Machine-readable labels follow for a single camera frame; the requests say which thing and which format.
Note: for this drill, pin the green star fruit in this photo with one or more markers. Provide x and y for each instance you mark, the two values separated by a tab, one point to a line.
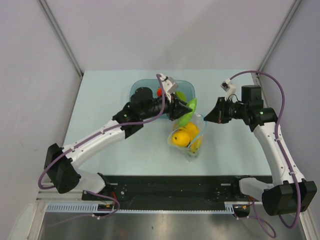
185	119

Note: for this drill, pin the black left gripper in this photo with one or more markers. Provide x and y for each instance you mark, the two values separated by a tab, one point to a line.
176	108

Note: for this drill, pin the yellow orange fruit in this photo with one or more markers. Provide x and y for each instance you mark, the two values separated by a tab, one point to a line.
181	138

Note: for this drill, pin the right aluminium frame post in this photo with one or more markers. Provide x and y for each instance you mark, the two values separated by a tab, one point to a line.
293	9

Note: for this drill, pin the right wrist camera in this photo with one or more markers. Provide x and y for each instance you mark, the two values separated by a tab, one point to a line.
228	87

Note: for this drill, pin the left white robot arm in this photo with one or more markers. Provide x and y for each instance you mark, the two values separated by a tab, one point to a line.
62	164

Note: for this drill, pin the clear zip top bag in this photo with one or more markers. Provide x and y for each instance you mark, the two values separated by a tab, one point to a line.
198	120

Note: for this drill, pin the aluminium frame post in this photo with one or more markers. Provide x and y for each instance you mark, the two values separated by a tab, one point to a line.
53	23
293	9

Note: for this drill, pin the red tomato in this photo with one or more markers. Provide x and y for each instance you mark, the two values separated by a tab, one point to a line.
159	92

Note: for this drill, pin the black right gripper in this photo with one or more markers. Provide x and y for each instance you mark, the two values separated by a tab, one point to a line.
218	114

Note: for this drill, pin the yellow banana bunch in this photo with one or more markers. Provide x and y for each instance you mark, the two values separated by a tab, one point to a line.
193	131

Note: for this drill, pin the left aluminium frame post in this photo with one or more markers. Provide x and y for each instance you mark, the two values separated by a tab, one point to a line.
53	23

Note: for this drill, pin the blue plastic food tub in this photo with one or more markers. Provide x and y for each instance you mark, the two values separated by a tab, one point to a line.
187	87

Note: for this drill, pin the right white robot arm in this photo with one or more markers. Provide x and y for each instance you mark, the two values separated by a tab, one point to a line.
289	191

